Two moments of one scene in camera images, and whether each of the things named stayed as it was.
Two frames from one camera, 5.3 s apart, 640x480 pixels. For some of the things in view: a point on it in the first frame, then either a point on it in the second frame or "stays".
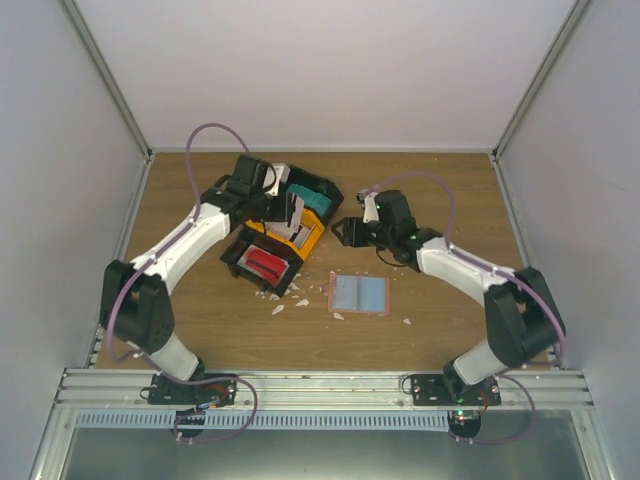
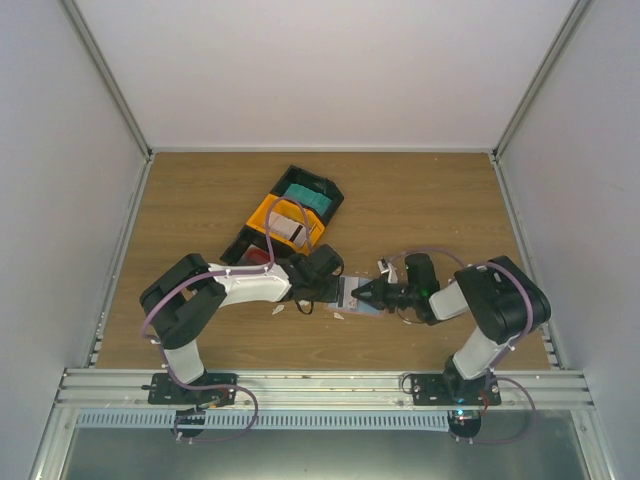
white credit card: (298, 216) -> (347, 284)
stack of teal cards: (310, 198) stays
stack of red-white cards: (263, 264) stays
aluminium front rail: (127, 388) stays
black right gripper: (352, 236) -> (378, 298)
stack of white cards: (283, 230) stays
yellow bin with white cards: (299, 238) stays
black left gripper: (276, 219) -> (332, 293)
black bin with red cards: (258, 258) stays
